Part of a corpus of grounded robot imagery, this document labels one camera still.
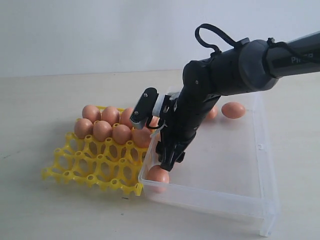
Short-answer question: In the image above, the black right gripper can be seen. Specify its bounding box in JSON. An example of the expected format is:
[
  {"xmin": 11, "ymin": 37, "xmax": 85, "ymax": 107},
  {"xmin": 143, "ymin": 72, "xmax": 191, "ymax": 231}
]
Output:
[{"xmin": 155, "ymin": 86, "xmax": 220, "ymax": 172}]

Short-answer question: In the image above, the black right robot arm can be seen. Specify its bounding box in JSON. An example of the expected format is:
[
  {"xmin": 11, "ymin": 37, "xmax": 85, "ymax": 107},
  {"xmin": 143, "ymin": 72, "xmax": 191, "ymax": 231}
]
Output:
[{"xmin": 155, "ymin": 33, "xmax": 320, "ymax": 171}]

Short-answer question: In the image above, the yellow plastic egg tray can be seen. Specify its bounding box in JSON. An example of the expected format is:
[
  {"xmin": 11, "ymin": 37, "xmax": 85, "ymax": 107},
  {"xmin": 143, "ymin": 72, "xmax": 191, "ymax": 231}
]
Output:
[{"xmin": 41, "ymin": 132, "xmax": 148, "ymax": 196}]

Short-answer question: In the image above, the clear plastic bin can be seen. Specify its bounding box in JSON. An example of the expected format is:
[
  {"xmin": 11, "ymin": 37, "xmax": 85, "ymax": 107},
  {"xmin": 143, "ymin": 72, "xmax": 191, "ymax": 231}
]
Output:
[{"xmin": 138, "ymin": 92, "xmax": 280, "ymax": 237}]

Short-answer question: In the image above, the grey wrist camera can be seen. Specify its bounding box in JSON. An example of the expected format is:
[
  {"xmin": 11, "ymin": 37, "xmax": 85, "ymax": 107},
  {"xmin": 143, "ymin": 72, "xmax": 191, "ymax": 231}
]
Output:
[{"xmin": 129, "ymin": 87, "xmax": 159, "ymax": 130}]

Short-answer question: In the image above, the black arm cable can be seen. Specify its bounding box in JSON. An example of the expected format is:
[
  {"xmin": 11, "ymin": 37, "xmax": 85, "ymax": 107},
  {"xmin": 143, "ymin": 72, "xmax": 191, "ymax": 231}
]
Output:
[{"xmin": 194, "ymin": 23, "xmax": 320, "ymax": 63}]

